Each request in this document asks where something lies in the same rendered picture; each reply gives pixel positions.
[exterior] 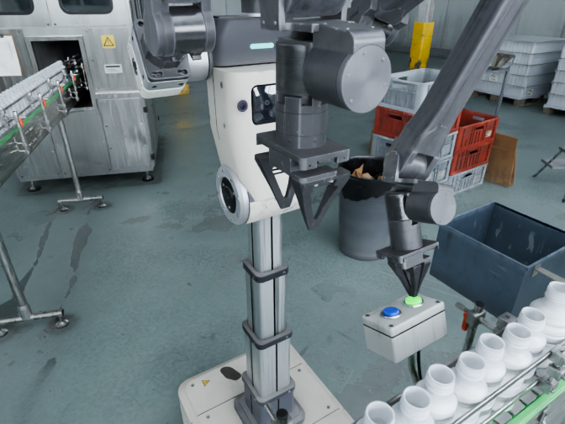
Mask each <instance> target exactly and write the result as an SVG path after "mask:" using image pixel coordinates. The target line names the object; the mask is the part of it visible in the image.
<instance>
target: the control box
mask: <svg viewBox="0 0 565 424"><path fill-rule="evenodd" d="M418 296H419V297H420V298H421V301H422V302H421V303H420V304H417V305H408V304H406V303H405V299H406V298H407V297H409V295H408V294H406V295H405V296H403V297H401V298H399V299H396V300H395V301H393V302H391V303H389V304H386V305H384V306H382V307H380V308H378V309H376V310H374V311H372V312H370V313H367V314H365V315H363V316H362V322H363V325H364V326H363V327H364V333H365V338H366V344H367V348H368V349H370V350H371V351H373V352H375V353H377V354H379V355H380V356H382V357H384V358H386V359H388V360H389V361H391V362H393V363H399V362H400V361H402V360H404V359H406V358H408V369H409V373H410V376H411V379H412V381H413V384H415V383H417V382H418V381H420V380H421V379H422V373H421V366H420V350H421V349H422V348H424V347H426V346H428V345H430V344H431V343H432V342H435V341H437V340H438V339H440V338H442V337H443V336H445V335H446V334H447V330H446V316H445V311H444V309H445V308H444V303H443V302H442V301H439V300H437V299H432V298H430V297H427V296H424V295H421V294H418ZM387 307H396V308H398V309H399V314H398V315H394V316H385V315H383V309H384V308H387ZM416 352H417V369H418V373H417V371H416V368H415V353H416ZM418 375H419V376H418Z"/></svg>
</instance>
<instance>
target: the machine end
mask: <svg viewBox="0 0 565 424"><path fill-rule="evenodd" d="M142 18H143V13H142V7H141V0H0V34H13V38H14V41H15V45H16V48H17V51H18V56H19V59H20V62H21V66H22V68H23V72H24V76H15V77H0V93H2V92H5V90H7V89H9V88H10V87H13V86H15V85H16V84H17V83H20V82H22V81H23V80H25V79H26V78H28V77H31V76H33V75H34V74H36V72H40V70H43V69H45V68H46V67H48V66H50V65H51V64H54V63H56V62H57V61H62V62H65V61H64V60H67V57H68V56H69V59H71V58H72V56H76V55H78V54H79V56H77V57H76V58H75V59H76V60H77V59H79V58H80V57H82V59H81V60H79V61H80V63H79V64H78V66H80V65H81V62H82V64H84V68H85V72H86V76H87V83H88V87H89V89H88V91H87V92H86V93H85V94H84V95H83V96H82V97H81V98H80V99H79V101H78V102H77V103H76V104H75V105H74V106H73V107H72V108H71V110H70V111H69V112H68V113H69V115H68V116H67V117H66V118H63V120H64V124H65V127H66V133H67V136H68V140H69V143H70V147H71V153H72V156H73V160H74V162H75V166H76V170H77V176H78V177H86V176H97V175H106V174H118V173H128V172H145V175H146V176H145V177H143V178H142V181H144V182H149V181H152V180H154V177H153V176H149V171H153V170H154V166H155V164H156V151H157V143H158V133H159V122H158V120H159V115H157V110H156V100H155V98H142V97H141V96H140V91H139V89H138V85H137V82H136V79H135V74H134V70H133V67H132V64H131V61H130V58H129V52H128V49H127V44H128V41H129V36H130V33H131V30H132V26H133V24H134V21H135V20H136V19H142ZM79 61H77V63H78V62H79ZM15 173H16V176H17V178H19V181H20V182H30V183H31V187H29V188H27V191H28V192H36V191H39V190H41V186H38V185H37V186H35V185H34V181H39V180H49V179H59V178H72V176H71V171H70V168H69V164H68V161H67V157H66V152H65V148H64V145H63V142H62V139H61V133H60V130H59V126H58V124H57V125H56V126H55V128H54V129H53V130H52V131H51V132H50V133H49V134H48V135H47V136H46V137H45V138H44V139H43V140H42V141H41V142H40V144H39V145H38V146H37V147H36V148H35V149H34V150H33V152H32V153H31V154H30V156H28V157H27V158H26V159H25V161H24V162H23V163H22V164H21V165H20V166H19V167H18V168H17V170H16V171H15Z"/></svg>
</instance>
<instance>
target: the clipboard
mask: <svg viewBox="0 0 565 424"><path fill-rule="evenodd" d="M15 76H24V72H23V68H22V66H21V62H20V59H19V56H18V51H17V48H16V45H15V41H14V38H13V34H0V77H15Z"/></svg>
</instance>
